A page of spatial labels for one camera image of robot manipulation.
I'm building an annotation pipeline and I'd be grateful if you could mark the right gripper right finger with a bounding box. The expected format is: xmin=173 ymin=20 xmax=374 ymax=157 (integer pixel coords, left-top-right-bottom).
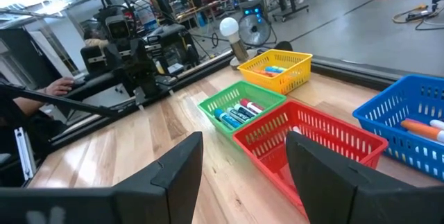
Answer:
xmin=285 ymin=132 xmax=417 ymax=224

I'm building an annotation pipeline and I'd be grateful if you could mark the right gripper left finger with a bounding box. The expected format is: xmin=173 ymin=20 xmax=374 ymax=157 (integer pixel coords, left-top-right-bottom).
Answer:
xmin=114 ymin=132 xmax=204 ymax=224

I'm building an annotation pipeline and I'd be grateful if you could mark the pink thin marker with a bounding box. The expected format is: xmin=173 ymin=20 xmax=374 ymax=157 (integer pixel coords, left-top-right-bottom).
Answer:
xmin=405 ymin=118 xmax=431 ymax=126

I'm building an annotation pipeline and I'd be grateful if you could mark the person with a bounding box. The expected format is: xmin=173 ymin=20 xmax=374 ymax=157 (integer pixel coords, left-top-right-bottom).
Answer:
xmin=83 ymin=29 xmax=110 ymax=49
xmin=0 ymin=74 xmax=69 ymax=183

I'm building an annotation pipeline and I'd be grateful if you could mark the black side table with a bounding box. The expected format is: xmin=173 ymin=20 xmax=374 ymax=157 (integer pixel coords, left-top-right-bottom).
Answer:
xmin=65 ymin=73 xmax=126 ymax=102

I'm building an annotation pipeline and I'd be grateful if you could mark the red plastic basket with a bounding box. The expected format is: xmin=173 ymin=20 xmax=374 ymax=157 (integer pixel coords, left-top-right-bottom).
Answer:
xmin=232 ymin=99 xmax=389 ymax=218

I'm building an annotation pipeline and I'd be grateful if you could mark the blue plastic basket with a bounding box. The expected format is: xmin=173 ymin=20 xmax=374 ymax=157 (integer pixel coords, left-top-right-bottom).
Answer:
xmin=352 ymin=74 xmax=444 ymax=182

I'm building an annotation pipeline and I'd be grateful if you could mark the cluttered wooden workbench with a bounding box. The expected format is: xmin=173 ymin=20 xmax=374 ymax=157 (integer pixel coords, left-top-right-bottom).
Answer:
xmin=175 ymin=0 xmax=223 ymax=22

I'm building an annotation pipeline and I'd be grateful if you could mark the dark blue Expo marker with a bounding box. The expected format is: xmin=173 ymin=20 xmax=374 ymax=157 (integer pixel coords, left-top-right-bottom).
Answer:
xmin=225 ymin=107 xmax=250 ymax=124

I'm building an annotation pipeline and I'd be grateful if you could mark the white bulb brass lamp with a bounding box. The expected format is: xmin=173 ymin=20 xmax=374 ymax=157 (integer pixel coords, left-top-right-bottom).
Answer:
xmin=219 ymin=17 xmax=257 ymax=69

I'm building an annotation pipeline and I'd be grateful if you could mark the green plastic basket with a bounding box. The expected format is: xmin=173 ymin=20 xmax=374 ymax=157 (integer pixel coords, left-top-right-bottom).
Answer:
xmin=197 ymin=80 xmax=288 ymax=138

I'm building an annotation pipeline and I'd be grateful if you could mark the yellow plastic basket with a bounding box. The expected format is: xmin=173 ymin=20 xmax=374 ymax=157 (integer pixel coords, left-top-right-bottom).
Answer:
xmin=237 ymin=49 xmax=313 ymax=96

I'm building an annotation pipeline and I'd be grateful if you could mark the round floor fan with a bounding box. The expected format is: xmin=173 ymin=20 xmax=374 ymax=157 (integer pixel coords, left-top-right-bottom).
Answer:
xmin=238 ymin=12 xmax=272 ymax=47

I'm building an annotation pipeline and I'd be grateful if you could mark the orange highlighter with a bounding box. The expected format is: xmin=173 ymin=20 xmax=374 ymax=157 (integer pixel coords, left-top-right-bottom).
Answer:
xmin=253 ymin=69 xmax=280 ymax=78

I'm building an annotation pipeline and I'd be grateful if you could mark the black computer tower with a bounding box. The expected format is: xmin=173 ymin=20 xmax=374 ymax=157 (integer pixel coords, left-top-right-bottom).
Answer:
xmin=239 ymin=0 xmax=264 ymax=20

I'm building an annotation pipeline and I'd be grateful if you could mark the silver aluminium bar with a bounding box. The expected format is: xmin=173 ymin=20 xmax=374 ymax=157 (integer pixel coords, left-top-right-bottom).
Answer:
xmin=13 ymin=126 xmax=37 ymax=182

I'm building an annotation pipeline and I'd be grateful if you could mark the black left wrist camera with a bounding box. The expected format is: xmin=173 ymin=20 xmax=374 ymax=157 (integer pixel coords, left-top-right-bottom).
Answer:
xmin=105 ymin=15 xmax=133 ymax=41

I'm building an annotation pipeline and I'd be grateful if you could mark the yellow floor extension cord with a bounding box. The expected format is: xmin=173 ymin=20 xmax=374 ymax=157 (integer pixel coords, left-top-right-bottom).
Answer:
xmin=391 ymin=3 xmax=444 ymax=31

